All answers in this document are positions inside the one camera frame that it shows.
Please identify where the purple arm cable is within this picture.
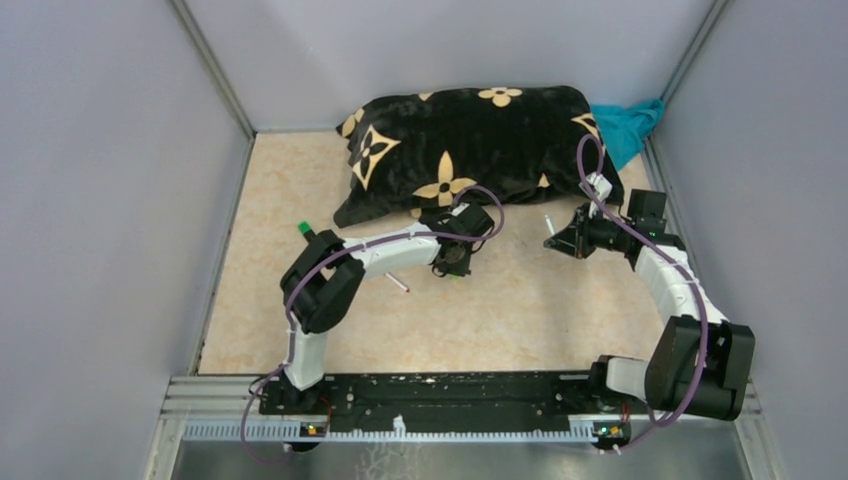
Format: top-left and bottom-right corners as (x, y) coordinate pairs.
(239, 184), (506, 465)
(575, 134), (710, 455)

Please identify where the teal cloth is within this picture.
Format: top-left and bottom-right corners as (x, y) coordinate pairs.
(590, 98), (666, 171)

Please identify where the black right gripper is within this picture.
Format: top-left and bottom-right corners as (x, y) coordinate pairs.
(546, 202), (634, 259)

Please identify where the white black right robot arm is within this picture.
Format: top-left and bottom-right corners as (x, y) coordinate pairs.
(544, 190), (756, 421)

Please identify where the white marker with red tip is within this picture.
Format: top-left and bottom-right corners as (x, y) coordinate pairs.
(384, 273), (411, 293)

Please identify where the black marker with green tip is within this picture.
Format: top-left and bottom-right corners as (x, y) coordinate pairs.
(297, 221), (316, 242)

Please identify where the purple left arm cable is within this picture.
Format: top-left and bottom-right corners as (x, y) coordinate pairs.
(239, 184), (506, 465)

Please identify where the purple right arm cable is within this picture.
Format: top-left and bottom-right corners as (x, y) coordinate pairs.
(575, 134), (710, 455)

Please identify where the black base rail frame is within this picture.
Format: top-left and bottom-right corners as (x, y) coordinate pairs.
(160, 370), (649, 456)

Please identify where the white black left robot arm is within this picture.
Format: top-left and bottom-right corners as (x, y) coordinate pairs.
(280, 204), (500, 414)

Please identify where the black pillow with beige flowers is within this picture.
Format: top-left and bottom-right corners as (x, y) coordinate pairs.
(333, 85), (625, 228)

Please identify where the white pen with green tip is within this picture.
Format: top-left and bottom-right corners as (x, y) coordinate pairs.
(544, 214), (556, 235)

